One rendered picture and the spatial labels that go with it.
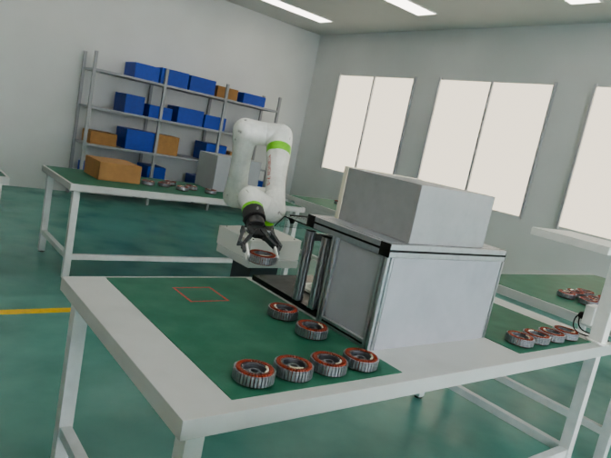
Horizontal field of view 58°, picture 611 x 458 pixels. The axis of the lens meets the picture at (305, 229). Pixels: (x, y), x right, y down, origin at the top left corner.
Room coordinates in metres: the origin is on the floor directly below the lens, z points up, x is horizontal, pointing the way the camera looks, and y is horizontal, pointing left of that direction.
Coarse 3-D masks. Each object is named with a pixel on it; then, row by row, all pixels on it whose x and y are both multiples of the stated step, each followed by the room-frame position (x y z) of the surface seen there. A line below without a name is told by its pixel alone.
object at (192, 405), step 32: (64, 288) 1.84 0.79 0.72; (96, 288) 1.82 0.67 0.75; (96, 320) 1.56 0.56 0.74; (128, 320) 1.59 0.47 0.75; (544, 320) 2.67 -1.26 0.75; (128, 352) 1.37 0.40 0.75; (160, 352) 1.41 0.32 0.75; (384, 352) 1.76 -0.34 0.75; (416, 352) 1.83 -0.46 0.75; (448, 352) 1.90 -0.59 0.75; (480, 352) 1.97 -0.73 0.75; (512, 352) 2.05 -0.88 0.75; (544, 352) 2.13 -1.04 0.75; (576, 352) 2.24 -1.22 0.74; (608, 352) 2.45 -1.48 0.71; (160, 384) 1.23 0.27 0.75; (192, 384) 1.26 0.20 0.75; (352, 384) 1.45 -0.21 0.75; (384, 384) 1.50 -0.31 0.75; (416, 384) 1.59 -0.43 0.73; (448, 384) 1.69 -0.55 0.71; (160, 416) 1.17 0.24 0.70; (192, 416) 1.12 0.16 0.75; (224, 416) 1.16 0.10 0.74; (256, 416) 1.22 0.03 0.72; (288, 416) 1.28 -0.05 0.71
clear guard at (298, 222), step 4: (284, 216) 2.26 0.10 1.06; (288, 216) 2.25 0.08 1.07; (292, 216) 2.27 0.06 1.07; (280, 220) 2.27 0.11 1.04; (284, 220) 2.28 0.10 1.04; (288, 220) 2.29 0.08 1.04; (292, 220) 2.30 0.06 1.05; (296, 220) 2.20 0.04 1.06; (300, 220) 2.22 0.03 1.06; (304, 220) 2.24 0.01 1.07; (276, 224) 2.29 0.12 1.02; (280, 224) 2.30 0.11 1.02; (284, 224) 2.31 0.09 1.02; (288, 224) 2.33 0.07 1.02; (292, 224) 2.34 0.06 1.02; (296, 224) 2.35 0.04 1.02; (300, 224) 2.36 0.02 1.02; (304, 224) 2.37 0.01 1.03; (304, 228) 2.40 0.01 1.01; (308, 228) 2.41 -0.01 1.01; (312, 228) 2.42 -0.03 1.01
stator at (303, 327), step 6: (300, 324) 1.75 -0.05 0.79; (306, 324) 1.81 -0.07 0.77; (312, 324) 1.81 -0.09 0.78; (318, 324) 1.81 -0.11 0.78; (324, 324) 1.80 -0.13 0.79; (300, 330) 1.74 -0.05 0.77; (306, 330) 1.73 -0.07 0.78; (312, 330) 1.73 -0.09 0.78; (318, 330) 1.74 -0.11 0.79; (324, 330) 1.75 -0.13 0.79; (306, 336) 1.74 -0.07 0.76; (312, 336) 1.73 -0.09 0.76; (318, 336) 1.73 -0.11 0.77; (324, 336) 1.75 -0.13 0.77
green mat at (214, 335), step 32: (128, 288) 1.88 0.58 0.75; (160, 288) 1.95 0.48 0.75; (192, 288) 2.03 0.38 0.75; (224, 288) 2.11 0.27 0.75; (256, 288) 2.21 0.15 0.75; (160, 320) 1.64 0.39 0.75; (192, 320) 1.70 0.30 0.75; (224, 320) 1.75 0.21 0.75; (256, 320) 1.82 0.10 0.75; (192, 352) 1.45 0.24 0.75; (224, 352) 1.49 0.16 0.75; (256, 352) 1.54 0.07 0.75; (288, 352) 1.59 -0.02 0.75; (224, 384) 1.29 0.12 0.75; (288, 384) 1.37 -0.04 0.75; (320, 384) 1.41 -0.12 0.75
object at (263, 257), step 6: (252, 252) 2.03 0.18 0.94; (258, 252) 2.08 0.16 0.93; (264, 252) 2.09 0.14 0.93; (270, 252) 2.10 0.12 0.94; (252, 258) 2.01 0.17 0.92; (258, 258) 2.00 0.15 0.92; (264, 258) 2.00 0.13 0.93; (270, 258) 2.01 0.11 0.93; (264, 264) 2.01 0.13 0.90; (270, 264) 2.02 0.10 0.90
